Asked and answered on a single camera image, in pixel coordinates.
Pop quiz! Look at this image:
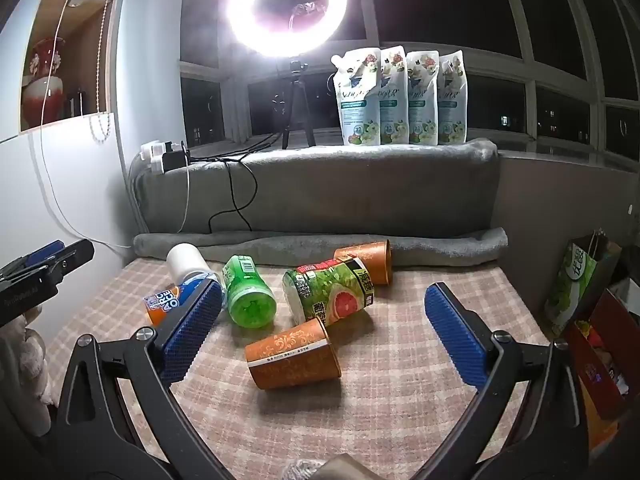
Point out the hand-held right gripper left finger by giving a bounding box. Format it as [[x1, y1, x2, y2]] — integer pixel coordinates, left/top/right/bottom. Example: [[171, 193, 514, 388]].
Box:
[[52, 280, 224, 480]]

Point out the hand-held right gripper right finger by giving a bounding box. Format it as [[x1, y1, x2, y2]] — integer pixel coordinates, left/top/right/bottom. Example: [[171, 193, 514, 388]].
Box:
[[424, 282, 590, 480]]

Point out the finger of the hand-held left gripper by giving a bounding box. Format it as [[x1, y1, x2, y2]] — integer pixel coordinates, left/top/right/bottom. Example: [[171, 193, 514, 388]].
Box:
[[0, 240, 67, 277], [30, 238, 95, 286]]

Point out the orange patterned paper cup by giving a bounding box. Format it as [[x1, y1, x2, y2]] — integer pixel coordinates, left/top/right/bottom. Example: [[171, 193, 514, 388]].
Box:
[[244, 317, 343, 391], [333, 240, 392, 286]]

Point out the blue orange cup white lid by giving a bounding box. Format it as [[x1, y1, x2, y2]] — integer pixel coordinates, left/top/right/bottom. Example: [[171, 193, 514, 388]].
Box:
[[144, 242, 224, 327]]

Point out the green grapefruit print cup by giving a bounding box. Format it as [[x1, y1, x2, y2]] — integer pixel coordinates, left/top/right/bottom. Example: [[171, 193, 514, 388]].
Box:
[[282, 256, 375, 324]]

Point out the white fuzzy cloth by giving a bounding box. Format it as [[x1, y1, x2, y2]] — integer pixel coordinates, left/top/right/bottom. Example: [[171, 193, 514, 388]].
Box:
[[0, 307, 57, 407]]

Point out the green plastic bottle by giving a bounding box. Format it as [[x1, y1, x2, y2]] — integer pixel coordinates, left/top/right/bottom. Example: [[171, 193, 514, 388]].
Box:
[[221, 254, 279, 329]]

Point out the plaid mat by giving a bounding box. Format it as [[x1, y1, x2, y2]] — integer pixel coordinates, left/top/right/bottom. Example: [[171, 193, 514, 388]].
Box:
[[42, 255, 557, 480]]

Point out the white power strip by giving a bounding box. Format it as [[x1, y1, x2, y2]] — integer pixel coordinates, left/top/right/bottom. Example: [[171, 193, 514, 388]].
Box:
[[139, 140, 174, 174]]

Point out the green paper bag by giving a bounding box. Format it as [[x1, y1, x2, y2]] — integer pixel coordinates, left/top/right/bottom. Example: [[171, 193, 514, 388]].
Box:
[[543, 229, 624, 339]]

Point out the black charger plug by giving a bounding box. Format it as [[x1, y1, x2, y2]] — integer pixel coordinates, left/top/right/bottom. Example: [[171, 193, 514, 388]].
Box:
[[162, 142, 189, 172]]

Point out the rolled grey towel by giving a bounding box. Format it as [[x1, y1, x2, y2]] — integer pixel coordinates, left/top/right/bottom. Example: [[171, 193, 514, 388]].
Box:
[[132, 227, 510, 268]]

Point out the red cardboard box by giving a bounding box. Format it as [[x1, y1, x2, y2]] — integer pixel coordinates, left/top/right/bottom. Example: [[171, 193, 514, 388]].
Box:
[[564, 287, 640, 422]]

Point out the red white vase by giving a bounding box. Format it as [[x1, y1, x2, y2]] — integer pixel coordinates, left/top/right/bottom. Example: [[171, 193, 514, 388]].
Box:
[[22, 37, 67, 129]]

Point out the crumpled clear plastic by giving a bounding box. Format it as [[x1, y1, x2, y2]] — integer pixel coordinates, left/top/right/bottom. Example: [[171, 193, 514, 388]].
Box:
[[276, 460, 332, 480]]

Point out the grey blanket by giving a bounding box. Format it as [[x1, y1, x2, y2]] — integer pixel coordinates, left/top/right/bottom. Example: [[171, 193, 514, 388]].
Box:
[[130, 137, 501, 239]]

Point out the wooden shelf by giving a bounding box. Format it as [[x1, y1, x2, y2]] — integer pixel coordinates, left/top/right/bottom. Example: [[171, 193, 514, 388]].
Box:
[[19, 0, 127, 134]]

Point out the white floral refill pouch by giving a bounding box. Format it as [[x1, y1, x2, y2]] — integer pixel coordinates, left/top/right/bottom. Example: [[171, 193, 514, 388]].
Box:
[[405, 50, 441, 146], [378, 45, 411, 146], [436, 49, 469, 145], [330, 47, 384, 147]]

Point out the black tripod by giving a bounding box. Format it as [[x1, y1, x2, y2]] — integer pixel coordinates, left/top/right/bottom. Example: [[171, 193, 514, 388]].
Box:
[[272, 57, 317, 150]]

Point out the white cable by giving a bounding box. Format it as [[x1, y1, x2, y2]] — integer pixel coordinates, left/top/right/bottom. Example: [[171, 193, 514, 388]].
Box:
[[39, 0, 135, 251]]

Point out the beaded blind cord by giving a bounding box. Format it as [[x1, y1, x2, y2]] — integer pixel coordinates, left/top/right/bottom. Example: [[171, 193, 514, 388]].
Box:
[[90, 0, 114, 142]]

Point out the black cable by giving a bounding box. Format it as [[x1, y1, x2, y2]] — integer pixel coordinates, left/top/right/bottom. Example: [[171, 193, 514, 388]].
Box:
[[186, 132, 288, 234]]

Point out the ring light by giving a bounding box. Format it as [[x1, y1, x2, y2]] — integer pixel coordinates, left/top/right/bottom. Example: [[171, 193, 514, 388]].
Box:
[[226, 0, 354, 59]]

